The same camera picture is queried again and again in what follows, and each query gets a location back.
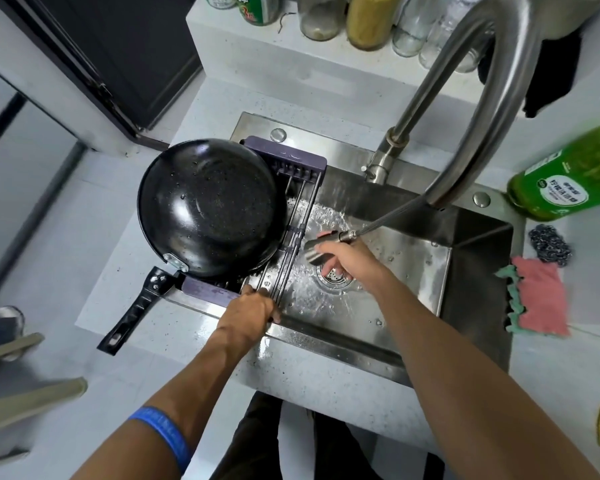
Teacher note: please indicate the person's left hand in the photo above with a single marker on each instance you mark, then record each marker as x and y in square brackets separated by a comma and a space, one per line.
[245, 317]

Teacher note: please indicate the person's right thumb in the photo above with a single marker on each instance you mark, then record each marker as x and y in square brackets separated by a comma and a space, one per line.
[336, 272]

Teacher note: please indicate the empty glass jar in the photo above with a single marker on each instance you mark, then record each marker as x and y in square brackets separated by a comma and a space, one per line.
[322, 17]

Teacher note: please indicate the green dish soap bottle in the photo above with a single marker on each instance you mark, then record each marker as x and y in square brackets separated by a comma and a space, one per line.
[565, 174]

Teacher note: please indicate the round sink drain strainer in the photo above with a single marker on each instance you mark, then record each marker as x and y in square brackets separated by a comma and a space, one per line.
[336, 282]

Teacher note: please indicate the clear glass bottle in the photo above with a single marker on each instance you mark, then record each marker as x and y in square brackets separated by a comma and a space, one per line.
[445, 39]
[412, 29]

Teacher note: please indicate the pink cleaning cloth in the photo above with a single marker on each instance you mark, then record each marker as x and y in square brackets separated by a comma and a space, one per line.
[542, 299]

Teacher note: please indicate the person's left forearm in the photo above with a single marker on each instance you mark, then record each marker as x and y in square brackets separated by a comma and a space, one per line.
[190, 394]

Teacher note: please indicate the blue wristband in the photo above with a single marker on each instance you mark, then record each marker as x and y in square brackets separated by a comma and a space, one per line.
[167, 434]

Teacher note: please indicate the jar of yellow grains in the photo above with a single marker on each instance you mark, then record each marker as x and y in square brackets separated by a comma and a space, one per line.
[372, 22]

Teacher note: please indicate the black cabinet door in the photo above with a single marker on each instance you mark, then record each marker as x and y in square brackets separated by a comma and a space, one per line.
[130, 49]

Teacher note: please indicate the person's black trousers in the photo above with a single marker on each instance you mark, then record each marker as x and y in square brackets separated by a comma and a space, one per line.
[250, 444]

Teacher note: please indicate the person's right hand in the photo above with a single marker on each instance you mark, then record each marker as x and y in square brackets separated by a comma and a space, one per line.
[355, 262]

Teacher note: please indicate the person's right forearm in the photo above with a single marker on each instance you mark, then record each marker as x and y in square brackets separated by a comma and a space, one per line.
[460, 389]

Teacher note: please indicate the round steel sink cap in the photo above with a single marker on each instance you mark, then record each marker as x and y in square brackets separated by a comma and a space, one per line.
[278, 134]
[481, 199]

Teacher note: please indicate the steel gooseneck faucet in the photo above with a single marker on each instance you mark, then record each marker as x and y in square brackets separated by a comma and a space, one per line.
[510, 69]

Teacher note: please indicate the steel pull-out sprayer head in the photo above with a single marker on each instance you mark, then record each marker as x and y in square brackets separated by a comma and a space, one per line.
[312, 252]

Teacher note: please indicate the black wok pan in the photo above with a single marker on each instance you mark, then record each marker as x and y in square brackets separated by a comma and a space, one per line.
[210, 204]

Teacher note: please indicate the person's left fingers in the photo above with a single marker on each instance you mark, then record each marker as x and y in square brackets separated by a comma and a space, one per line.
[267, 303]

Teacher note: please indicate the steel wool scrubber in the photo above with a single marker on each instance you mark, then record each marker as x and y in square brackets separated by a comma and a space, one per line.
[550, 244]

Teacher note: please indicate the green can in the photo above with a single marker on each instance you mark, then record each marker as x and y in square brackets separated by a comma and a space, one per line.
[257, 8]

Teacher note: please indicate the green cleaning cloth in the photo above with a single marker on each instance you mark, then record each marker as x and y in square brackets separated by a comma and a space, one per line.
[514, 300]

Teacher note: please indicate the purple sink drain rack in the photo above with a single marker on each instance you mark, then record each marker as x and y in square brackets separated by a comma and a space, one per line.
[290, 157]

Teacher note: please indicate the black hanging cloth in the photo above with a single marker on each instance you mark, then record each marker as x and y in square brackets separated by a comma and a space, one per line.
[552, 77]

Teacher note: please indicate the stainless steel sink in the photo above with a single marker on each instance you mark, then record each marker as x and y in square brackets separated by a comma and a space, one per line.
[475, 274]

